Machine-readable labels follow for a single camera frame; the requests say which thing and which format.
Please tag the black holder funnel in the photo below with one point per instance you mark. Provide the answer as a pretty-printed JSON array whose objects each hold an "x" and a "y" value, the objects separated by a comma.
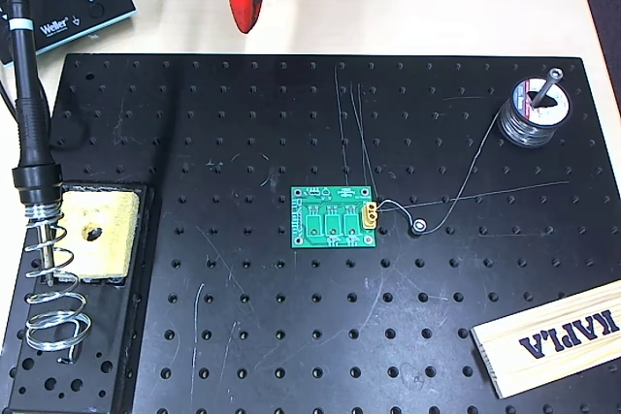
[{"x": 36, "y": 181}]

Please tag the metal post screw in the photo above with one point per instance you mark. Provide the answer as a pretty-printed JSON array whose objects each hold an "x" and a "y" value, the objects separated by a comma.
[{"x": 548, "y": 89}]

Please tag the metal spring coil holder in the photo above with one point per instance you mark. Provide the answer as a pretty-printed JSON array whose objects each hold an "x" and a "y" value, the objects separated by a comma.
[{"x": 41, "y": 213}]

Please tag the black soldering iron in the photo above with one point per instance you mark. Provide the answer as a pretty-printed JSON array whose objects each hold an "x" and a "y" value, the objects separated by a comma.
[{"x": 31, "y": 133}]

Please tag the yellow power connector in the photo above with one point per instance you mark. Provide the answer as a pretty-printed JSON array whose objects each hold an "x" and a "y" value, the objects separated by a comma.
[{"x": 369, "y": 222}]

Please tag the black perforated metal breadboard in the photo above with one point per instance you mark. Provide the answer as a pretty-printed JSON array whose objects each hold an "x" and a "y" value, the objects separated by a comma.
[{"x": 291, "y": 312}]

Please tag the yellow cleaning sponge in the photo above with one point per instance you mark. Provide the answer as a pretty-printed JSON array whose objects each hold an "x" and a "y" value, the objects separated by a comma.
[{"x": 111, "y": 239}]

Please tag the green printed circuit board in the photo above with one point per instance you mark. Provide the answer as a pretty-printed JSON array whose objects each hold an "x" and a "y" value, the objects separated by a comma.
[{"x": 301, "y": 239}]

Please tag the silver washer screw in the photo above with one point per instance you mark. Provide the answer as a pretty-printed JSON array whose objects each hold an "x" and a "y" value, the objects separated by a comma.
[{"x": 419, "y": 226}]

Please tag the soldering iron stand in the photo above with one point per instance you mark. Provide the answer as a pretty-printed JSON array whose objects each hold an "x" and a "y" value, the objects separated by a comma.
[{"x": 97, "y": 336}]

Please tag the wooden plank with KAPLA print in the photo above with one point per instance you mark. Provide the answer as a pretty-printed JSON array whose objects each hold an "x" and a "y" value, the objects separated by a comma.
[{"x": 558, "y": 360}]

